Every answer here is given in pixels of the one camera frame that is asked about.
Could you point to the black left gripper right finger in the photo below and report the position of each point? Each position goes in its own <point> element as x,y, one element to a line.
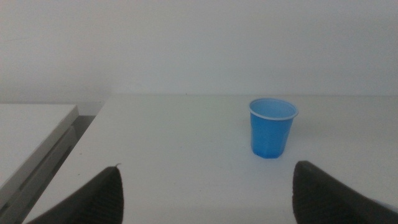
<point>323,202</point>

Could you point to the white side table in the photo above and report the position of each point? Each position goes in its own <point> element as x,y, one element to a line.
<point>28,137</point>

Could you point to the blue plastic cup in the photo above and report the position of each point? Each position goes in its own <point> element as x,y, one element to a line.
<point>269,133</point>

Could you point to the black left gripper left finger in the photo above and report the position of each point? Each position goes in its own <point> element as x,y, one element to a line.
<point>99,202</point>

